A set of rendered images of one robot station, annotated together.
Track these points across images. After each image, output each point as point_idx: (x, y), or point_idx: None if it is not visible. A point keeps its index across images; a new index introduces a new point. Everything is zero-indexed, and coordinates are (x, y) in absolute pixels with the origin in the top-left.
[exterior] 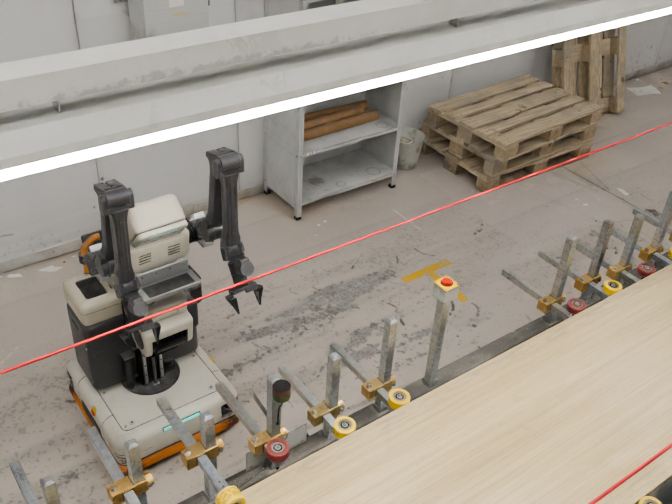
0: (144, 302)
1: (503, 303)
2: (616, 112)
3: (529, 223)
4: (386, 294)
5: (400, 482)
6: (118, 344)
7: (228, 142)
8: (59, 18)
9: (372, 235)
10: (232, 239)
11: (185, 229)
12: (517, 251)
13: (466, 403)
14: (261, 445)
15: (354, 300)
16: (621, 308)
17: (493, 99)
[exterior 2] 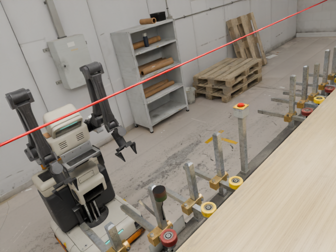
0: (59, 164)
1: (254, 139)
2: (264, 64)
3: (250, 107)
4: (200, 150)
5: (263, 236)
6: (69, 203)
7: (113, 108)
8: (19, 63)
9: (191, 60)
10: (109, 117)
11: (84, 123)
12: (250, 118)
13: (278, 173)
14: (157, 237)
15: (186, 156)
16: (331, 106)
17: (217, 67)
